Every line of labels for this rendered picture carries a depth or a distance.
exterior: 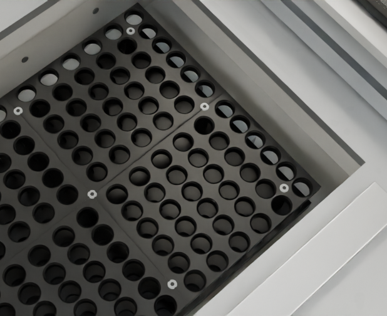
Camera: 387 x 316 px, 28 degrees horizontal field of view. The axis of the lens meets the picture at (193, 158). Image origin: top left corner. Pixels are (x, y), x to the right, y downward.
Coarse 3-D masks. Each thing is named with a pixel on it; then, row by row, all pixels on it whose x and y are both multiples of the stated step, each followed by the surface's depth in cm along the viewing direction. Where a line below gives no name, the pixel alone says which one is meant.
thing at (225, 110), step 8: (160, 48) 58; (168, 48) 58; (176, 56) 58; (176, 64) 58; (184, 72) 57; (192, 72) 57; (192, 80) 57; (200, 88) 57; (208, 88) 57; (208, 96) 57; (224, 112) 56; (240, 120) 56; (240, 128) 56
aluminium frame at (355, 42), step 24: (264, 0) 48; (288, 0) 47; (312, 0) 44; (336, 0) 44; (360, 0) 43; (288, 24) 48; (312, 24) 46; (336, 24) 44; (360, 24) 43; (384, 24) 43; (312, 48) 47; (336, 48) 46; (360, 48) 43; (384, 48) 43; (336, 72) 47; (360, 72) 45; (384, 72) 43; (384, 96) 44
